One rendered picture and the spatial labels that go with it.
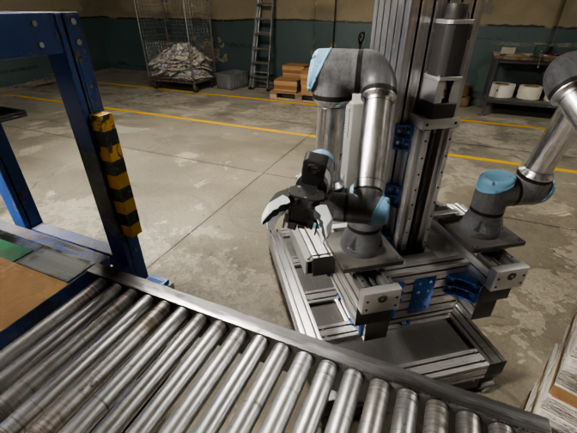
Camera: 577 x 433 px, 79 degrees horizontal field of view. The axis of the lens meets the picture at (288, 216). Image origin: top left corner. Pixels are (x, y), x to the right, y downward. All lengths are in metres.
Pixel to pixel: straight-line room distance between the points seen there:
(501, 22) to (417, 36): 6.20
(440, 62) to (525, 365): 1.60
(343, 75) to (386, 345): 1.24
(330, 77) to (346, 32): 6.67
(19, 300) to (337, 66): 1.15
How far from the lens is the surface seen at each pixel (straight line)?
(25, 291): 1.39
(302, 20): 7.98
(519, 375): 2.22
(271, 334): 1.01
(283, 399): 0.90
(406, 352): 1.80
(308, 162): 0.67
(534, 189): 1.51
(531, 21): 7.48
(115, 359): 1.06
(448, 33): 1.23
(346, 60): 1.03
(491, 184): 1.42
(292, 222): 0.71
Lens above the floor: 1.57
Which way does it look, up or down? 31 degrees down
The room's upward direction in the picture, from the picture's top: straight up
